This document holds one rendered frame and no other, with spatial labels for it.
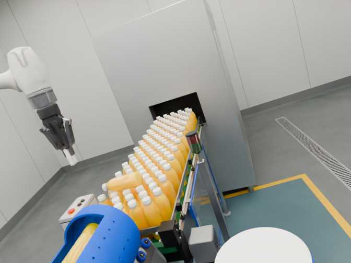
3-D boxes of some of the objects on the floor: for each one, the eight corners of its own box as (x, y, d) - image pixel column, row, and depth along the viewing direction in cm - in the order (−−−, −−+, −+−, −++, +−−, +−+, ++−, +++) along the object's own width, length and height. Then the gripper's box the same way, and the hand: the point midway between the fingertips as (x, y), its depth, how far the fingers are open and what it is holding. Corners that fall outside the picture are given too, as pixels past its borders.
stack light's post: (251, 319, 174) (196, 163, 144) (250, 313, 178) (197, 160, 147) (258, 319, 173) (203, 162, 143) (257, 312, 177) (204, 158, 146)
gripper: (66, 98, 104) (93, 155, 110) (37, 108, 107) (65, 163, 114) (55, 103, 97) (84, 164, 103) (24, 114, 100) (55, 172, 107)
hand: (70, 155), depth 108 cm, fingers closed
